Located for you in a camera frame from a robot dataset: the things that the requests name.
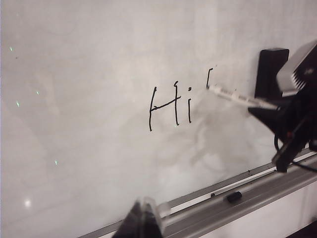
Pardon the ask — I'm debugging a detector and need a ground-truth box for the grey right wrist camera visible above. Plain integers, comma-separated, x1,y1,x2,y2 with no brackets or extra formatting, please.
275,39,317,98

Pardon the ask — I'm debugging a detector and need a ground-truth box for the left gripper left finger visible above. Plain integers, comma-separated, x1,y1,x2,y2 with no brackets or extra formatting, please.
116,197,145,238

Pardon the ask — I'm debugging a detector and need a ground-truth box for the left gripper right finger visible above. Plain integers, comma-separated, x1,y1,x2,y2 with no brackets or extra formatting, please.
142,196,172,238

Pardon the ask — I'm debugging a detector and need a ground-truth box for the white black whiteboard marker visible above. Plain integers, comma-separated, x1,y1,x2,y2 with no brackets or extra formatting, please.
207,83,278,110

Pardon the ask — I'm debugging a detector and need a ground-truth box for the black marker cap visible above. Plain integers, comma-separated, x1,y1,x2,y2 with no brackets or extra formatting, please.
224,190,243,203

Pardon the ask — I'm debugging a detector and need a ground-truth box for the aluminium whiteboard tray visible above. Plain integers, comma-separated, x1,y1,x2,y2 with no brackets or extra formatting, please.
79,148,317,238

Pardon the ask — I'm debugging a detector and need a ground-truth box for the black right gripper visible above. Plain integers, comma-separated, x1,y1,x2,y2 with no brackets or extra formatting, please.
247,78,317,173

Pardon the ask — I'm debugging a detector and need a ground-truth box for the white glossy whiteboard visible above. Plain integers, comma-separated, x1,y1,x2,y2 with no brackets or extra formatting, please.
0,0,317,238

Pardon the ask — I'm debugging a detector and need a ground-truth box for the black whiteboard eraser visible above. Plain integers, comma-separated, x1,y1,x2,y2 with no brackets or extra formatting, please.
254,48,290,100

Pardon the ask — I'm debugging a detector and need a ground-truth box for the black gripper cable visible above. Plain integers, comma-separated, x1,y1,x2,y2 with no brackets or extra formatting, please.
273,133,317,172

